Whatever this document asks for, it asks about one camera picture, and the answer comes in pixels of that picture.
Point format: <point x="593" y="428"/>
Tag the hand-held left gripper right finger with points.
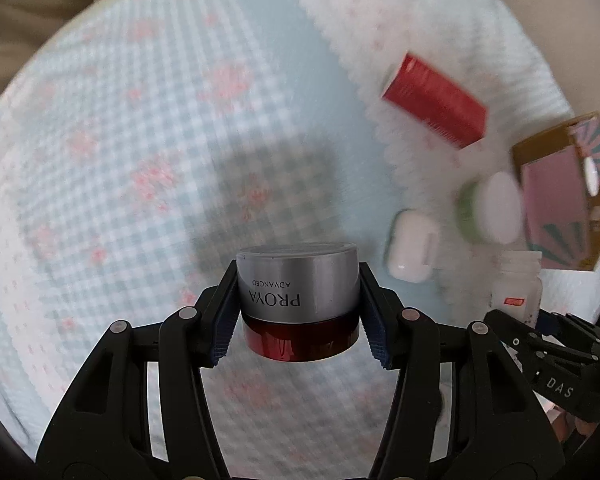
<point x="376" y="327"/>

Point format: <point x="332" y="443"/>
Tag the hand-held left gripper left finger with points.
<point x="223" y="327"/>

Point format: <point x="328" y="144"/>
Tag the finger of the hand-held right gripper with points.
<point x="525" y="337"/>
<point x="575" y="327"/>

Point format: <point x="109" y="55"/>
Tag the silver and red cream jar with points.
<point x="296" y="305"/>

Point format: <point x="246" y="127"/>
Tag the white pill bottle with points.
<point x="516" y="286"/>

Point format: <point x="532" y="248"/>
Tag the white earbuds case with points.
<point x="412" y="246"/>

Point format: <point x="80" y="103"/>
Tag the pink and gold box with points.
<point x="562" y="195"/>

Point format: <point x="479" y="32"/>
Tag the green jar with white lid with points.
<point x="492" y="207"/>

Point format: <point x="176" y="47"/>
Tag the blue checked blanket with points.
<point x="145" y="160"/>

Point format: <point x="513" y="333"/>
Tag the red cardboard box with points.
<point x="435" y="104"/>

